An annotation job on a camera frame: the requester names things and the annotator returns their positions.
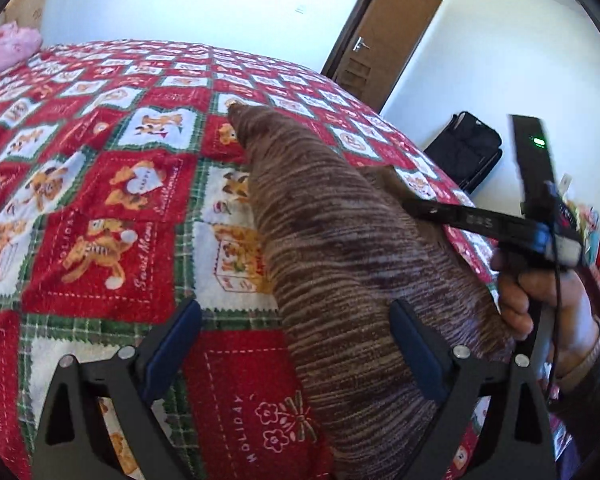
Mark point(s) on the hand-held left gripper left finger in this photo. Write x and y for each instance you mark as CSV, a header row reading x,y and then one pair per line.
x,y
172,350

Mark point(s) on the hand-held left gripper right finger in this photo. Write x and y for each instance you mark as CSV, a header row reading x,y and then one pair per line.
x,y
415,350

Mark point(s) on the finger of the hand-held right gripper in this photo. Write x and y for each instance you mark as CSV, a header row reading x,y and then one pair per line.
x,y
475,220

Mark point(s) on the brown striped knit garment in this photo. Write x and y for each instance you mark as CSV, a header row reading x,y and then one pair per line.
x,y
340,240

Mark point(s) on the person's right forearm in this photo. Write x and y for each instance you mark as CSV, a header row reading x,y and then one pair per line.
x,y
590,395

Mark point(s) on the person's right hand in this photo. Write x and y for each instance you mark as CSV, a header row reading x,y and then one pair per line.
x,y
575,310

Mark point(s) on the black bag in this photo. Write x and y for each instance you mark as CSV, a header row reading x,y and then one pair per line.
x,y
470,150

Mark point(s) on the red green printed blanket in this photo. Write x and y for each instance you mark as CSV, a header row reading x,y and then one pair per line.
x,y
105,200

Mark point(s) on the brown wooden door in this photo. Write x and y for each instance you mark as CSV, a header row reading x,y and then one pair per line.
x,y
395,20

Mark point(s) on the pink cloth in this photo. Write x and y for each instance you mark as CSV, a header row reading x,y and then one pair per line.
x,y
10,45

